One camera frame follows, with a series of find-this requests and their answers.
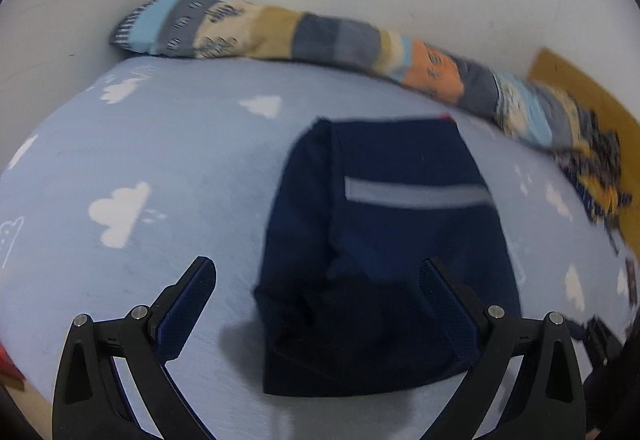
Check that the patchwork quilt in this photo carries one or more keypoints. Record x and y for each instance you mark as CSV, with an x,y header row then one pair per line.
x,y
325,35

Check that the red object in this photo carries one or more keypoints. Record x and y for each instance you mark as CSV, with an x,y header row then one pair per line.
x,y
10,367

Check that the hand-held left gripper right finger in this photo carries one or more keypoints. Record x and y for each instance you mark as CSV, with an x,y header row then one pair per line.
x,y
447,315

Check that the red garment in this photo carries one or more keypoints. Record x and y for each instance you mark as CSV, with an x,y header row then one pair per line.
x,y
446,118

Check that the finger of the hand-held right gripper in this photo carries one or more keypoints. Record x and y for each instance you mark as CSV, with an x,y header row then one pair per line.
x,y
600,340

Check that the dark patterned cloth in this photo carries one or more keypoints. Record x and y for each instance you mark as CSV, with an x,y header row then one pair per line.
x,y
600,160

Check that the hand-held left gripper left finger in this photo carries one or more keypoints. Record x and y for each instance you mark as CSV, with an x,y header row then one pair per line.
x,y
182,315

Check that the navy blue jacket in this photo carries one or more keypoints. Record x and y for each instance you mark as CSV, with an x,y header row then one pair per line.
x,y
390,240

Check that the light blue cloud bed sheet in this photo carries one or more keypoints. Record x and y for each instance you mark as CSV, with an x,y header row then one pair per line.
x,y
175,145

